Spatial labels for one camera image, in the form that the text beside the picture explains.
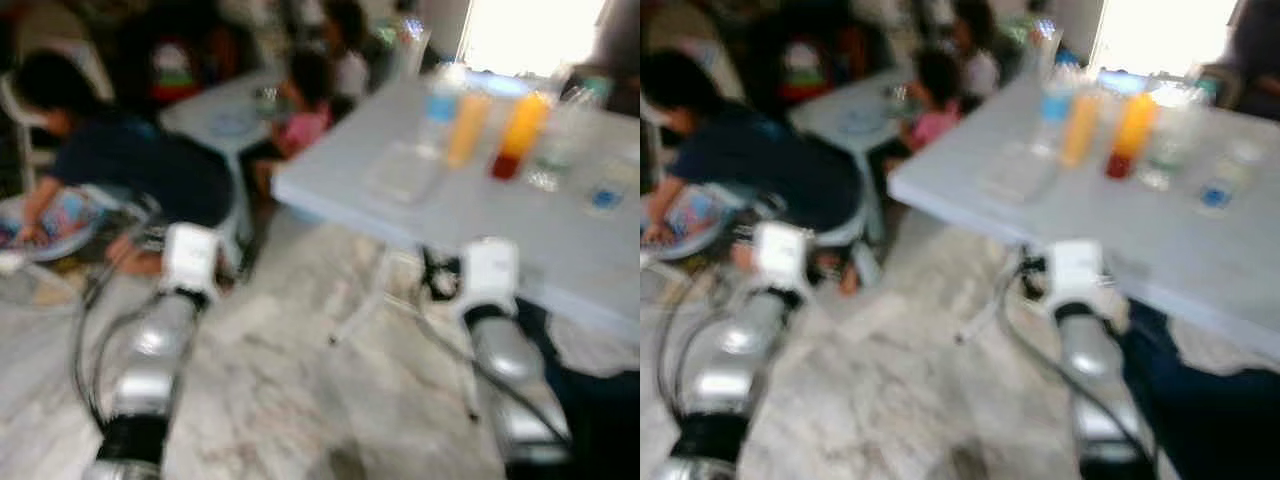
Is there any grey folding table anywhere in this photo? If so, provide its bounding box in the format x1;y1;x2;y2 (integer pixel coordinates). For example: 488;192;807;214
272;72;641;346
888;72;1280;361

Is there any clear plastic tray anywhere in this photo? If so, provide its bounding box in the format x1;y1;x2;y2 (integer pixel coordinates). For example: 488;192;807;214
980;140;1056;201
368;140;441;201

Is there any slim orange juice bottle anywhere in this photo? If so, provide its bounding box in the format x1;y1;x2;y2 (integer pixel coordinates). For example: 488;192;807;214
1060;88;1106;169
447;92;491;169

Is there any orange and red drink bottle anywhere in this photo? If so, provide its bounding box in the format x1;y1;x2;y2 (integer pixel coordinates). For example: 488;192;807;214
490;90;553;181
1105;90;1161;181

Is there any water bottle with blue label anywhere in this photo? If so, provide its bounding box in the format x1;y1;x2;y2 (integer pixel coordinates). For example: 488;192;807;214
420;65;466;156
1035;65;1081;151

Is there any clear plastic bottle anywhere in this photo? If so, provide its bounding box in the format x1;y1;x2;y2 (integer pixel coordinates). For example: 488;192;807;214
1140;90;1201;191
530;90;591;191

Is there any small bottle with blue label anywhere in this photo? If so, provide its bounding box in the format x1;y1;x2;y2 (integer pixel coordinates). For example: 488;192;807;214
585;160;636;216
1195;140;1266;216

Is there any child in pink shirt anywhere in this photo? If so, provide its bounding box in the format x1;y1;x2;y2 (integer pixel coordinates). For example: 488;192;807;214
250;50;336;191
900;48;966;151

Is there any dark blue trouser leg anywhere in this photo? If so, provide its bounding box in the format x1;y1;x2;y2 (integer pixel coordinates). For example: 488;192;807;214
520;300;641;480
1120;300;1280;480

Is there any child in white shirt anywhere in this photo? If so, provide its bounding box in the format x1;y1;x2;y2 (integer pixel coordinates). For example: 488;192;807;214
325;0;371;101
950;0;1001;101

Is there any small pale blue table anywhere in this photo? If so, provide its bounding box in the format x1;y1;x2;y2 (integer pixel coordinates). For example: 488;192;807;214
160;70;291;271
790;68;916;286

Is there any colourful round basin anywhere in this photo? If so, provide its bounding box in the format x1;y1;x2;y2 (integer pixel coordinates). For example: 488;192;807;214
0;190;101;263
645;185;731;261

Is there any bright window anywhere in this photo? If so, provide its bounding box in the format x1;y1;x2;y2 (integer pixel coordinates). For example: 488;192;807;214
460;0;606;76
1090;0;1241;76

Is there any child in dark shirt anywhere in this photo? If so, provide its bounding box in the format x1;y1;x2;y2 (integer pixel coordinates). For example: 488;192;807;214
0;50;236;276
640;50;861;291

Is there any person in dark red clothes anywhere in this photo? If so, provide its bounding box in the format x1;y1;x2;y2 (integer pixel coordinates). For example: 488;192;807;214
120;10;241;106
745;10;881;106

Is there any white plastic chair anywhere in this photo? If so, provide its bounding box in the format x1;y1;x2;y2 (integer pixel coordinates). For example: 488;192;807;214
640;5;746;151
0;30;116;191

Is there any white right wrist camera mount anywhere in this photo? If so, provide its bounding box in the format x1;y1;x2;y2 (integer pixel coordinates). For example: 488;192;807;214
458;237;523;319
1045;238;1106;313

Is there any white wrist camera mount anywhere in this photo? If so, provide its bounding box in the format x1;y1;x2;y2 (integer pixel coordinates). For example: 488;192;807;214
160;223;223;296
752;221;813;294
1045;238;1106;313
458;237;523;319

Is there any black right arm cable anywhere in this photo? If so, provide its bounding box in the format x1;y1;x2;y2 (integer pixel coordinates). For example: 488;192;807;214
995;255;1161;461
380;290;573;441

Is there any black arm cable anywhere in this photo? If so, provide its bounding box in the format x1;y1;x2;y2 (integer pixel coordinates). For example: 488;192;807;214
380;290;573;441
995;255;1161;461
655;265;761;421
70;235;166;431

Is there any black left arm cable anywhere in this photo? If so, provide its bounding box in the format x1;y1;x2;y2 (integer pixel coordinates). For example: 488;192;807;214
70;235;166;431
655;265;761;421

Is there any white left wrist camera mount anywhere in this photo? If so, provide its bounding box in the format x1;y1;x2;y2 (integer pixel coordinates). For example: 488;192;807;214
752;221;813;294
160;223;223;296

